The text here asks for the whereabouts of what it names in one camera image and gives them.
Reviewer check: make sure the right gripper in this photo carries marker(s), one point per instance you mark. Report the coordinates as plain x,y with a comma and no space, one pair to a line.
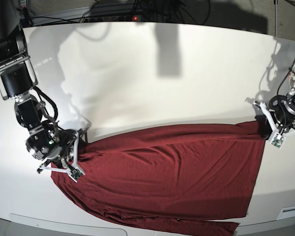
51,144

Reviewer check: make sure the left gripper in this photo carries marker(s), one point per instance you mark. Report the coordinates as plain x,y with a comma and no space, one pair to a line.
284,113

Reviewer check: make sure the dark red long-sleeve shirt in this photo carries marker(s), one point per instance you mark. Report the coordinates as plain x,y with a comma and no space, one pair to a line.
190,179

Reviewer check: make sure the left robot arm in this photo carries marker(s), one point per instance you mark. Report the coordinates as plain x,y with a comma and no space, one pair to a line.
286,87

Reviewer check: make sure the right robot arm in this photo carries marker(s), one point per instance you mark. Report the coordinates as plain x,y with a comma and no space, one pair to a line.
34,110

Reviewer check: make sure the white label plate on table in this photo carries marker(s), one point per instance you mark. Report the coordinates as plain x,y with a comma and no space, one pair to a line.
287,212

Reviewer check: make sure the thin white vertical pole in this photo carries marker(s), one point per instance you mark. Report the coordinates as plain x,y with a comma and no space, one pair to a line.
276,17

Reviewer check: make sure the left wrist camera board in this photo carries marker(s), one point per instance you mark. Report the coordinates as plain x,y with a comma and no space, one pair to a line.
277,140

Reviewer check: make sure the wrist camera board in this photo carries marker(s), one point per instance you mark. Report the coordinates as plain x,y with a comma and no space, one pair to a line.
75,174
277,140

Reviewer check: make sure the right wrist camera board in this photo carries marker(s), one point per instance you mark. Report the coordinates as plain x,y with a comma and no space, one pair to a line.
75,174

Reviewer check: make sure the black power strip red switch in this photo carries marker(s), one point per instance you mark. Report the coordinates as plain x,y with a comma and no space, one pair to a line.
116,18

